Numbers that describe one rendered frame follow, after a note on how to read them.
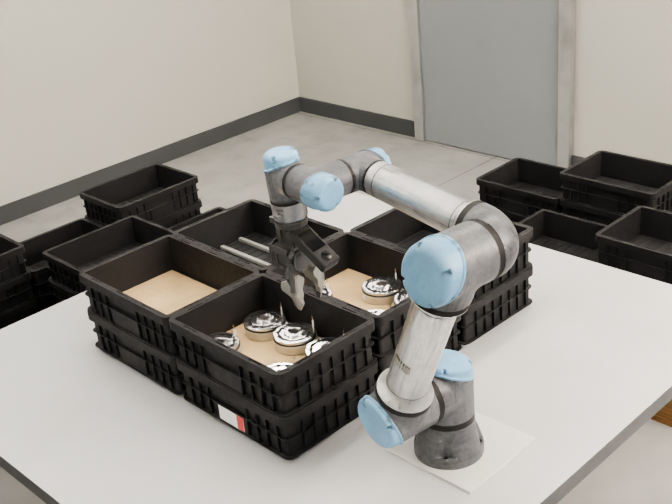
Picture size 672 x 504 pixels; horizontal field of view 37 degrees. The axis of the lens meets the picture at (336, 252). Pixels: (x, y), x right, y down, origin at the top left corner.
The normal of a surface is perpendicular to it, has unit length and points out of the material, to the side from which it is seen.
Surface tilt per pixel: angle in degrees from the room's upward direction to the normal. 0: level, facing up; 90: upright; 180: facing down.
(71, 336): 0
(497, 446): 1
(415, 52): 90
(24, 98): 90
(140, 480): 0
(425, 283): 83
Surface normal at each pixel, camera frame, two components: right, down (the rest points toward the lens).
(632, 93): -0.70, 0.36
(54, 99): 0.71, 0.25
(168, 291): -0.09, -0.90
